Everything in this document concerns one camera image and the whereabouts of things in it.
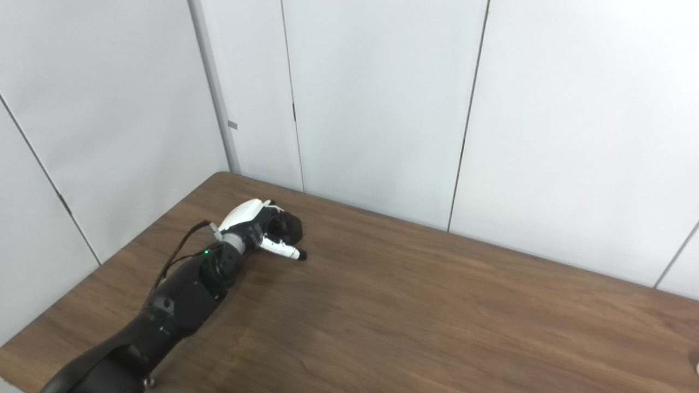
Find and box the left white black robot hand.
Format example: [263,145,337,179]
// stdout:
[218,199,307,261]

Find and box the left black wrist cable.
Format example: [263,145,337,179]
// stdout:
[155,220,219,290]

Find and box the round black plastic part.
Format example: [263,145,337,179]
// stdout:
[271,210,304,246]

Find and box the grey corner post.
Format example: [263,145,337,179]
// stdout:
[188,0,241,175]

